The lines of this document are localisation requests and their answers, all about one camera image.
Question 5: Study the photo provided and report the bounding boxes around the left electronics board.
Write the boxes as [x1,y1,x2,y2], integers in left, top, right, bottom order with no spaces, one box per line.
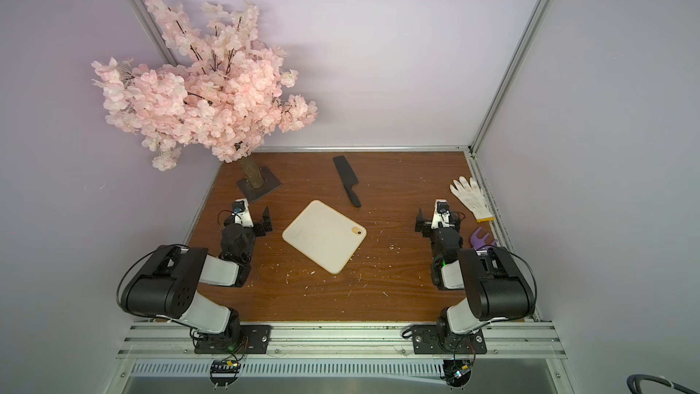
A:
[209,359,244,390]

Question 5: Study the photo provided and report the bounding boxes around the purple toy fork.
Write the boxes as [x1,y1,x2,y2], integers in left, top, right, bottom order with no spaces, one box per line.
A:
[470,227,498,251]

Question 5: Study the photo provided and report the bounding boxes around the aluminium front rail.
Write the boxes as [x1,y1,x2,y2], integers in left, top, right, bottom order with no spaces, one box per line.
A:
[116,321,568,361]

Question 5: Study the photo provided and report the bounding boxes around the black cable corner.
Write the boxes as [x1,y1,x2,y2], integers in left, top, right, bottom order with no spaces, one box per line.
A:
[626,374,698,394]

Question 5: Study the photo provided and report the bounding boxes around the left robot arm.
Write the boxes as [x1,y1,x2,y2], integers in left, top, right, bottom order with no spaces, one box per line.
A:
[116,200,273,350]

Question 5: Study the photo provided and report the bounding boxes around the electronics board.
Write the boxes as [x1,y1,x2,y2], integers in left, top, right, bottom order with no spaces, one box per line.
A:
[209,359,244,390]
[441,359,472,389]

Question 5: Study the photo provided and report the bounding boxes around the pink cherry blossom tree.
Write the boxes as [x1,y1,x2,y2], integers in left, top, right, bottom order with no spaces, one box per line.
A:
[92,0,317,171]

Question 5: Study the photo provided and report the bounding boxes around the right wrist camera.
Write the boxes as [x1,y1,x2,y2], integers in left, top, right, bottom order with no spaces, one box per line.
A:
[430,199,461,230]

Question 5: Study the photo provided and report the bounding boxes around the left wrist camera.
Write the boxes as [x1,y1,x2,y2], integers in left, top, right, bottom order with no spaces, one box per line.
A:
[231,198,254,228]

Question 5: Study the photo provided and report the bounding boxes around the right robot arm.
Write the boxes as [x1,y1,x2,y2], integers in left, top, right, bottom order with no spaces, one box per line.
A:
[415,201,538,343]

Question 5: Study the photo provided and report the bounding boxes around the dark square tree base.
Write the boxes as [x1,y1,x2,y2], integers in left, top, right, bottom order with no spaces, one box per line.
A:
[236,166,284,204]

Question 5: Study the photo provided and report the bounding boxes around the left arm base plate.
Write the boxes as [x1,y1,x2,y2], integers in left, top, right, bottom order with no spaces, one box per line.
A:
[191,324,273,355]

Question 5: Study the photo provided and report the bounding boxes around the white work glove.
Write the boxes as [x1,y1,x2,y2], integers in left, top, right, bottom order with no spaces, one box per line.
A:
[450,176,495,223]

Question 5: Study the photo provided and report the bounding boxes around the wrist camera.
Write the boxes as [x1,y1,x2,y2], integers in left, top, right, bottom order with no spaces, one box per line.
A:
[430,199,461,230]
[231,198,254,228]

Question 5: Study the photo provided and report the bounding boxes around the cream cutting board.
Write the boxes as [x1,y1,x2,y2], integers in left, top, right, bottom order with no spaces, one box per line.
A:
[282,200,368,275]

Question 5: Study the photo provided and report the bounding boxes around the black kitchen knife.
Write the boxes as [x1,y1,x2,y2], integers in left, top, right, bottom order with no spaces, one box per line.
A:
[333,156,361,208]

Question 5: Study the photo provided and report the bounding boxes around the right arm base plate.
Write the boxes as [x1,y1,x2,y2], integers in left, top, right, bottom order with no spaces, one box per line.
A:
[402,324,488,355]

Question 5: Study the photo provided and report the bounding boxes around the right electronics board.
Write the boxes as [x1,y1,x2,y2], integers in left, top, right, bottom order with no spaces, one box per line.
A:
[441,359,472,389]

